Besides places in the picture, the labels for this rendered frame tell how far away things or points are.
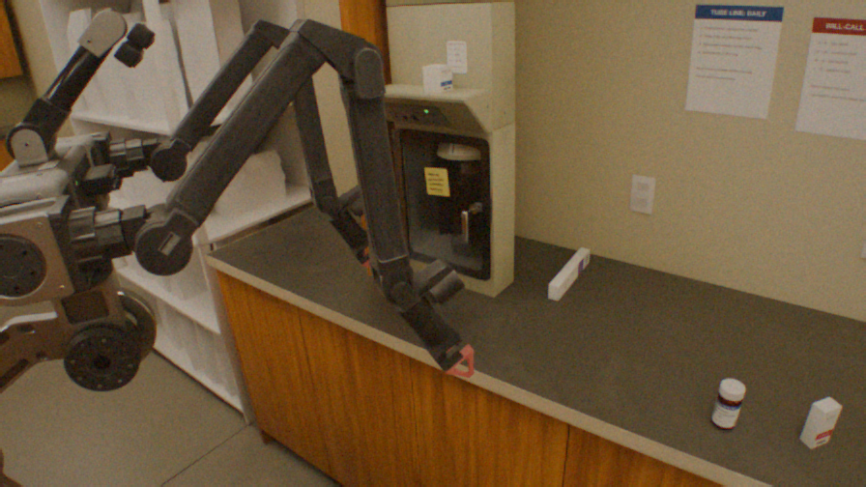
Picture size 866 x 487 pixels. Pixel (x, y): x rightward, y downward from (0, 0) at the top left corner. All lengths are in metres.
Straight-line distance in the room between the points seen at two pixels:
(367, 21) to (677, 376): 1.16
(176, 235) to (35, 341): 0.59
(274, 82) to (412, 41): 0.72
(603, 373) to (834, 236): 0.74
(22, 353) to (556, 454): 1.17
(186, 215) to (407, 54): 0.85
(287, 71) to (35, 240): 0.40
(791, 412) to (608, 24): 1.08
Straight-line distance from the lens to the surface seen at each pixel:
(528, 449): 1.36
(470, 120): 1.29
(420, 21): 1.42
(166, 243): 0.80
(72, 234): 0.83
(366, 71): 0.78
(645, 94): 1.63
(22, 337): 1.31
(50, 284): 0.85
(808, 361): 1.47
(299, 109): 1.31
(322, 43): 0.78
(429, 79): 1.32
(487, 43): 1.31
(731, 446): 1.17
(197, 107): 1.28
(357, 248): 1.43
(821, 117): 1.57
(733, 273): 1.72
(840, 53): 1.55
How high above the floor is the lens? 1.72
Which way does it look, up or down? 25 degrees down
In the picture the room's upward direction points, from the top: 3 degrees counter-clockwise
